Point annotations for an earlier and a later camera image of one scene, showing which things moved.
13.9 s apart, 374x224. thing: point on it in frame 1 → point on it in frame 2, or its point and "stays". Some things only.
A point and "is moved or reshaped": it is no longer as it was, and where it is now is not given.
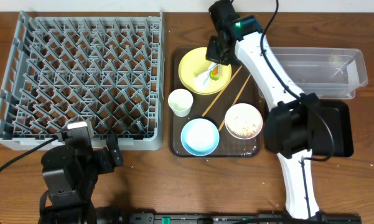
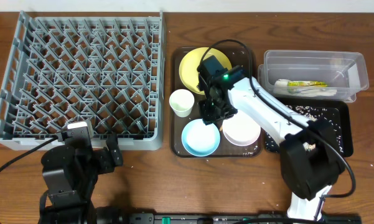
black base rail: [151, 218] stays
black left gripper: [105, 154] stays
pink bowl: [243, 121] is moved or reshaped
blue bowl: [200, 137] stays
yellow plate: [194, 63] stays
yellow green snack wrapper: [215, 73] is moved or reshaped
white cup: [180, 101] stays
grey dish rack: [107, 70] stays
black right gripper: [211, 54] → [206, 117]
